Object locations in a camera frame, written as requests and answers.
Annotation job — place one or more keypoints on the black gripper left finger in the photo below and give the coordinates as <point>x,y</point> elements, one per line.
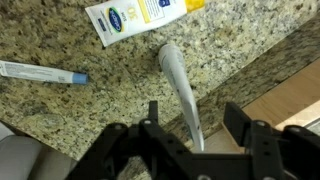
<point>152,120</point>

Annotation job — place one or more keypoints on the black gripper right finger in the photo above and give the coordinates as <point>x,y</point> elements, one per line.
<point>236,122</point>

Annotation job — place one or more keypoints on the tall white lotion tube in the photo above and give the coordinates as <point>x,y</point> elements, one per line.
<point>172,64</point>

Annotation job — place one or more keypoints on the white tube yellow cap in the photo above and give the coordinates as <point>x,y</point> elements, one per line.
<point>115,20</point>

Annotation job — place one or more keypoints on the small tube blue cap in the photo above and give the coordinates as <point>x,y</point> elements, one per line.
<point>40,73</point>

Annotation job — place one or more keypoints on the white toilet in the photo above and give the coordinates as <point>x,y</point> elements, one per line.
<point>24,158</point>

